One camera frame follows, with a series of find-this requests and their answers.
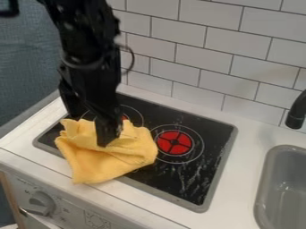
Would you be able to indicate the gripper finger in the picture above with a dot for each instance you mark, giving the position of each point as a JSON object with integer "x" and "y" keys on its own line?
{"x": 107, "y": 131}
{"x": 72, "y": 103}

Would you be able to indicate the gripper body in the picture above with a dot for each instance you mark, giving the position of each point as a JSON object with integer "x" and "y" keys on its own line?
{"x": 97, "y": 86}

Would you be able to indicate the yellow cloth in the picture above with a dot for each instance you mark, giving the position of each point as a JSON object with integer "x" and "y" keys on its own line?
{"x": 107, "y": 161}

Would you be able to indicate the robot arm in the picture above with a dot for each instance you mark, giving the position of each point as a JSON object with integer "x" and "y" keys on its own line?
{"x": 81, "y": 27}

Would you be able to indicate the toy stove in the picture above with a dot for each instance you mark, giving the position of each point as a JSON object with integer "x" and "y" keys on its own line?
{"x": 191, "y": 167}

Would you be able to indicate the toy sink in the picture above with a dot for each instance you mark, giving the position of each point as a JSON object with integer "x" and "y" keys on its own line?
{"x": 285, "y": 190}

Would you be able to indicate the tap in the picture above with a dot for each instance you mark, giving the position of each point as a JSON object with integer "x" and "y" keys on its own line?
{"x": 297, "y": 114}

